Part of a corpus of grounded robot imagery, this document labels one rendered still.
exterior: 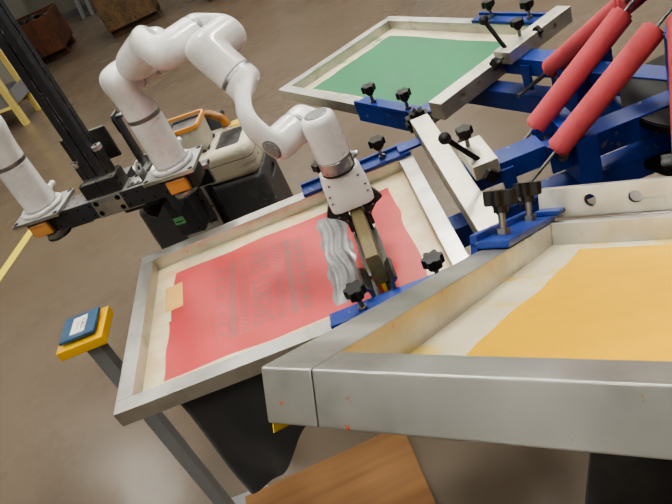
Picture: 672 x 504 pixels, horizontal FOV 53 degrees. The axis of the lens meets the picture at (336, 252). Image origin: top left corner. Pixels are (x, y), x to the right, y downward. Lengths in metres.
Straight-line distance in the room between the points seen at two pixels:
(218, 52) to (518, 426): 1.22
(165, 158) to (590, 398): 1.64
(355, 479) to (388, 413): 1.93
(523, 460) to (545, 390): 1.88
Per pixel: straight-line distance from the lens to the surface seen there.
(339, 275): 1.50
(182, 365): 1.52
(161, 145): 1.88
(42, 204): 2.12
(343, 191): 1.45
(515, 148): 1.56
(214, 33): 1.51
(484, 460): 2.26
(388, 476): 2.29
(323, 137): 1.38
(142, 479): 2.83
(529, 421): 0.37
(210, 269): 1.76
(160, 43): 1.57
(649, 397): 0.36
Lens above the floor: 1.83
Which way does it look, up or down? 34 degrees down
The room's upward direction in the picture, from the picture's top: 25 degrees counter-clockwise
